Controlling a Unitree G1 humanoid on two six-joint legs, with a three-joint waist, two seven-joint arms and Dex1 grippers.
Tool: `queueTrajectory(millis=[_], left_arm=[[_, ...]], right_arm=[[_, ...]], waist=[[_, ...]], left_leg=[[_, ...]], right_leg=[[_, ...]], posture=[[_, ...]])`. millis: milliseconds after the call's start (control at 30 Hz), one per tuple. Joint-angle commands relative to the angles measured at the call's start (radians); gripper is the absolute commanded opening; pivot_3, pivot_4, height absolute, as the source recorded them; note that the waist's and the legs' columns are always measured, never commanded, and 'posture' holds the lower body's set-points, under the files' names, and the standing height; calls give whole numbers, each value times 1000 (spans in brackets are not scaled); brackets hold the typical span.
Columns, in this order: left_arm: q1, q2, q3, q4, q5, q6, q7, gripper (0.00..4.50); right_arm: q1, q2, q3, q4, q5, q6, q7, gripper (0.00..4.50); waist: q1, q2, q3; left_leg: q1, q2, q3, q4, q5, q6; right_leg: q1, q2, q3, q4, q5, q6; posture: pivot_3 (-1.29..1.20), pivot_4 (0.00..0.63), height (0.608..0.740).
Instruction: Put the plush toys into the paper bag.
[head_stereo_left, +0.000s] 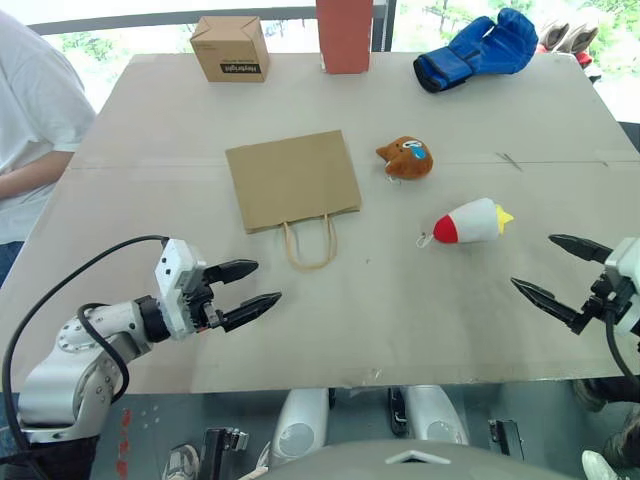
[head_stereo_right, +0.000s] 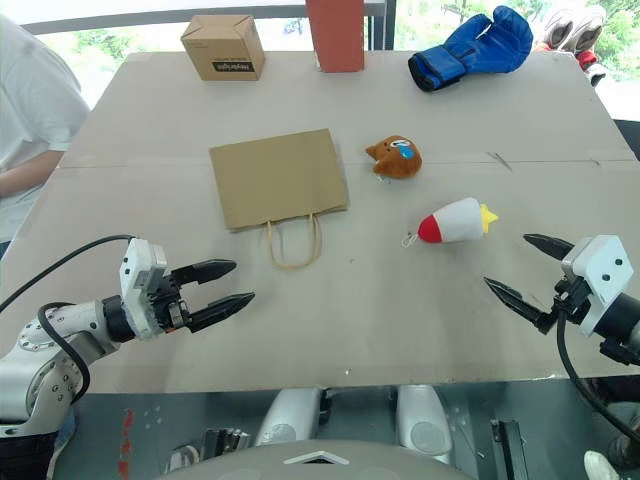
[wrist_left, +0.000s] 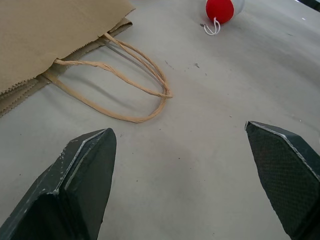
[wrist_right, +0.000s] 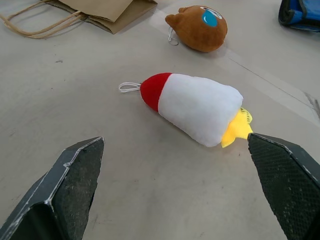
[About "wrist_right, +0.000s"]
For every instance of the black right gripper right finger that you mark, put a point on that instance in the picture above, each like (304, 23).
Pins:
(287, 185)

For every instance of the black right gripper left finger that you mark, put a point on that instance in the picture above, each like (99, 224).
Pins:
(67, 190)

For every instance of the blue black fabric bag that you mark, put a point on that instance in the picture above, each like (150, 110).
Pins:
(300, 12)

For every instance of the brown paper bag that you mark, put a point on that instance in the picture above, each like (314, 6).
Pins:
(100, 12)

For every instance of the white red rocket plush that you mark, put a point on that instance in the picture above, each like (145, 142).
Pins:
(197, 107)

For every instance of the brown round plush toy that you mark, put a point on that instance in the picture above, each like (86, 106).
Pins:
(200, 30)

